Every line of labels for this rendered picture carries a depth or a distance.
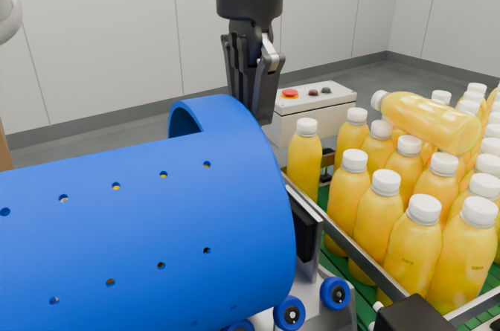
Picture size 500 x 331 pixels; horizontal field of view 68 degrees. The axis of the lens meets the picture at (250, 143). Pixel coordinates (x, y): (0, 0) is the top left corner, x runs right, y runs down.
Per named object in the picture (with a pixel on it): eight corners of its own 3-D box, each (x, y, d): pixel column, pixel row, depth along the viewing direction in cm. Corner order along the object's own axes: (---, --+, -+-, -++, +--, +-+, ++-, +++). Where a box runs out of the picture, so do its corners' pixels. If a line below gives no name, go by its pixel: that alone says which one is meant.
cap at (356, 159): (369, 159, 62) (370, 150, 61) (363, 170, 59) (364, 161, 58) (346, 154, 64) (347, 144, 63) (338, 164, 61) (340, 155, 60)
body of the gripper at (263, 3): (299, -20, 39) (295, 67, 43) (262, -25, 46) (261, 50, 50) (233, -17, 36) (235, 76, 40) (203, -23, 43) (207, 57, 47)
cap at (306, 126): (313, 134, 71) (314, 126, 70) (294, 130, 72) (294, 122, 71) (318, 126, 74) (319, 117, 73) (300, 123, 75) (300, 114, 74)
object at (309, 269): (272, 246, 66) (274, 187, 60) (284, 242, 67) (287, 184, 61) (303, 288, 58) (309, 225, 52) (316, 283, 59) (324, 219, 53)
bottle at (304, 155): (312, 218, 77) (319, 138, 69) (280, 210, 80) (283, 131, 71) (321, 199, 83) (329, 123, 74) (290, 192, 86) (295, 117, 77)
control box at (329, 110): (259, 131, 90) (259, 91, 85) (327, 117, 98) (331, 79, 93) (279, 149, 82) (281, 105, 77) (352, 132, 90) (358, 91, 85)
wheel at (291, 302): (266, 301, 50) (272, 303, 48) (295, 289, 52) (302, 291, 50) (276, 335, 50) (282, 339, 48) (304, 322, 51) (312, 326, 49)
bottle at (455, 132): (458, 126, 56) (369, 89, 70) (452, 164, 59) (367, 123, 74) (489, 111, 58) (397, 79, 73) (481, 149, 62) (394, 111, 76)
